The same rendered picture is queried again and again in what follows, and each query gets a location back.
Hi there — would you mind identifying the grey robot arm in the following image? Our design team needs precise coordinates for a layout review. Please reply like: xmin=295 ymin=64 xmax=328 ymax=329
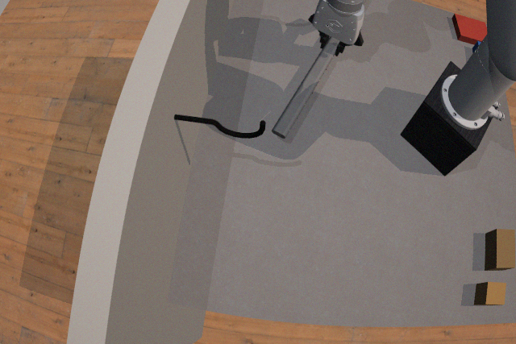
xmin=327 ymin=0 xmax=516 ymax=130

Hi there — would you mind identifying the red flat block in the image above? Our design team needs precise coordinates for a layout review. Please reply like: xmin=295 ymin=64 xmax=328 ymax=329
xmin=452 ymin=14 xmax=487 ymax=44

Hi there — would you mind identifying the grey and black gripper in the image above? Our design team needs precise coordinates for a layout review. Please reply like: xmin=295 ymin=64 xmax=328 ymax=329
xmin=309 ymin=0 xmax=364 ymax=56

